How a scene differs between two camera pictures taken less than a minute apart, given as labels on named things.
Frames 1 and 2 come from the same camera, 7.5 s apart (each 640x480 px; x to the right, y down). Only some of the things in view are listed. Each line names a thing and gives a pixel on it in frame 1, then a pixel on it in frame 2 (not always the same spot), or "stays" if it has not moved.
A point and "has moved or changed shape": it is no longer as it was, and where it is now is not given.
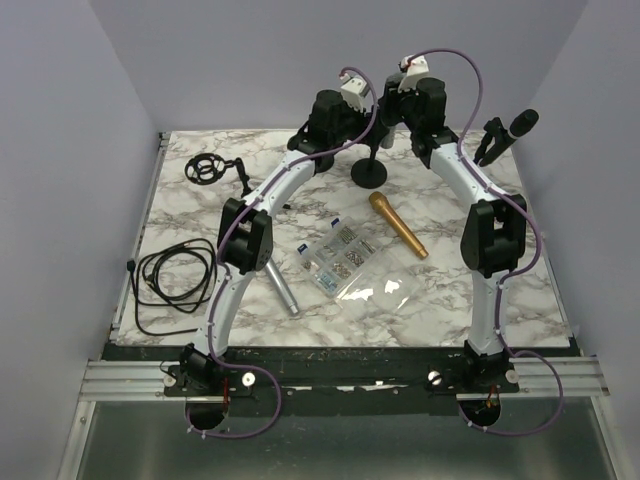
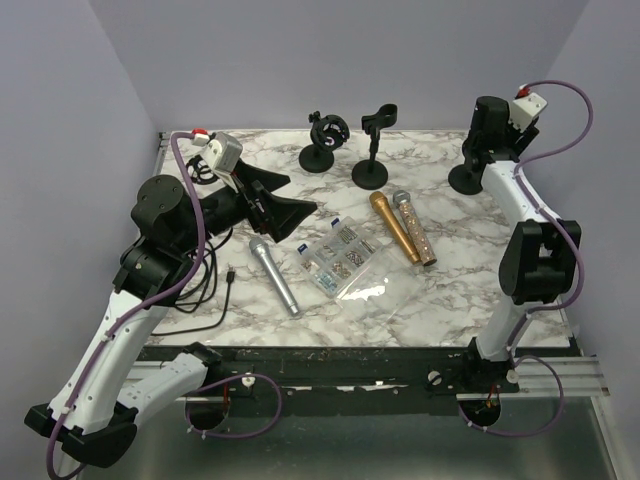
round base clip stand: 371,172 stays
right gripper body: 396,106 -> 513,135
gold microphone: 382,201 has moved or changed shape
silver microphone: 282,285 stays
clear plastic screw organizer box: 346,263 stays
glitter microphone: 389,139 -> 401,198
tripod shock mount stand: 206,168 stays
